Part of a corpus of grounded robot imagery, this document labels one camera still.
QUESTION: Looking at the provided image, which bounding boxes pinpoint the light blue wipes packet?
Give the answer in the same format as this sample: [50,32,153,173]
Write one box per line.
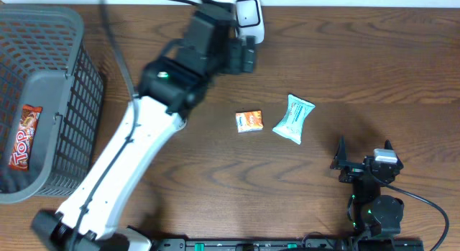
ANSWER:
[272,94,316,145]

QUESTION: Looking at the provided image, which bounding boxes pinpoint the orange Top chocolate bar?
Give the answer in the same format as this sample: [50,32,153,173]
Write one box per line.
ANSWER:
[8,104,43,171]

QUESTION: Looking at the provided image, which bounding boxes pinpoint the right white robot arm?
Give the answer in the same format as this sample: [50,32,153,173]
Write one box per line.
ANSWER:
[330,137,404,246]

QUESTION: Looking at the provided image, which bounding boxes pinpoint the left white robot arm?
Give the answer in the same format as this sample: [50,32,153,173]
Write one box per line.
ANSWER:
[32,0,257,251]

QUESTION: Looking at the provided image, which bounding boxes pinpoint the small orange tissue pack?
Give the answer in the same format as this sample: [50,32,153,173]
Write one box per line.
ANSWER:
[235,110,264,133]

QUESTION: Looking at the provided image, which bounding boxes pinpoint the grey plastic shopping basket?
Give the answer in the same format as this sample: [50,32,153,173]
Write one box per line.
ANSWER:
[1,4,105,204]

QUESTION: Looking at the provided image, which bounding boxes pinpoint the right black camera cable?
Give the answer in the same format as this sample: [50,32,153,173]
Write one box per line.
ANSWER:
[364,164,451,251]

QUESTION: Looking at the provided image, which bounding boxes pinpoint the black camera cable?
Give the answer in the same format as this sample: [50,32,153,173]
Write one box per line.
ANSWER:
[364,164,451,251]
[98,0,202,101]

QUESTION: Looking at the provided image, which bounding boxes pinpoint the left black camera cable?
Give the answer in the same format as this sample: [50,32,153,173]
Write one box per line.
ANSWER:
[98,0,202,101]

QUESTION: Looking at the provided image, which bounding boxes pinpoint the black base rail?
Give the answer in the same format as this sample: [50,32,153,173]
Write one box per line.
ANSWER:
[151,237,424,251]

